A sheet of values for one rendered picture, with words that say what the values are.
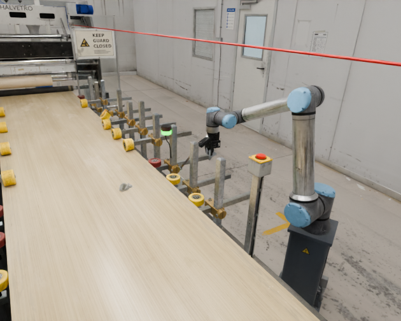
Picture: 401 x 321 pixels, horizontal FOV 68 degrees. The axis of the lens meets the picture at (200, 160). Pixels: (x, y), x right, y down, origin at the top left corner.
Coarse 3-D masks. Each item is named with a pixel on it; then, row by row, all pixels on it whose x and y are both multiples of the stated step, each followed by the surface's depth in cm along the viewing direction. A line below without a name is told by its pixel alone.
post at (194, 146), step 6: (192, 144) 163; (198, 144) 164; (192, 150) 164; (198, 150) 166; (192, 156) 166; (198, 156) 167; (192, 162) 167; (192, 168) 168; (192, 174) 170; (192, 180) 172; (192, 186) 173
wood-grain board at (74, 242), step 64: (64, 128) 240; (64, 192) 152; (128, 192) 154; (64, 256) 111; (128, 256) 112; (192, 256) 114; (64, 320) 88; (128, 320) 88; (192, 320) 89; (256, 320) 90
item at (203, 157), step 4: (200, 156) 208; (204, 156) 209; (208, 156) 210; (180, 160) 201; (184, 160) 201; (188, 160) 202; (200, 160) 208; (164, 164) 194; (180, 164) 200; (156, 168) 190; (160, 168) 192; (164, 168) 194
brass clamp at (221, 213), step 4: (212, 200) 163; (208, 204) 160; (212, 204) 159; (212, 208) 157; (220, 208) 156; (224, 208) 156; (212, 212) 158; (216, 212) 154; (220, 212) 153; (224, 212) 154; (216, 216) 154; (220, 216) 154; (224, 216) 156
